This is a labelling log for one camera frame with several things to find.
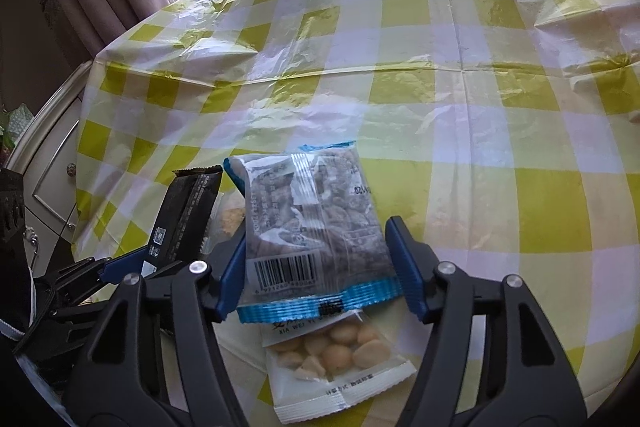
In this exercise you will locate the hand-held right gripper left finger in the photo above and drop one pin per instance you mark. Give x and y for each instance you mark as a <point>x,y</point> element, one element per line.
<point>230,277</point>

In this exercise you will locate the black snack packet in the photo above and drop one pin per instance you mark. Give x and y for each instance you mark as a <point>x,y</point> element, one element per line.
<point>185,217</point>

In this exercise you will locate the yellow checked plastic tablecloth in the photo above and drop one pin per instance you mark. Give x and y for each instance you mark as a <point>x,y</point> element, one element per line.
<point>450,107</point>

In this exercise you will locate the clear blue-edged nut packet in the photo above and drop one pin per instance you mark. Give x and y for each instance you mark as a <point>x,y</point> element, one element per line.
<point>310,217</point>

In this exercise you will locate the white dresser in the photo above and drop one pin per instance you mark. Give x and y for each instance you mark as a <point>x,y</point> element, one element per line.
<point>50,157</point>

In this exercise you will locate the round dresser knob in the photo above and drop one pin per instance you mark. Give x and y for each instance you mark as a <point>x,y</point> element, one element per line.
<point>71,168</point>

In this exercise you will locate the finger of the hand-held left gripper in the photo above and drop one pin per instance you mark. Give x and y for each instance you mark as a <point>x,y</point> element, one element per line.
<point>65,322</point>
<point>125,264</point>

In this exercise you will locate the clear cracker packet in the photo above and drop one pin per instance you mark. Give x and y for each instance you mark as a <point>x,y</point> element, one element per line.
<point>227,214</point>

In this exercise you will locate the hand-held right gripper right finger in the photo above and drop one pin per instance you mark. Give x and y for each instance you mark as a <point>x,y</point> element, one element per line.
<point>405,267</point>

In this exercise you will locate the white nut packet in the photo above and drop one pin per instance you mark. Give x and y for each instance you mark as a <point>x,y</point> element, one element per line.
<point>325,352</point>

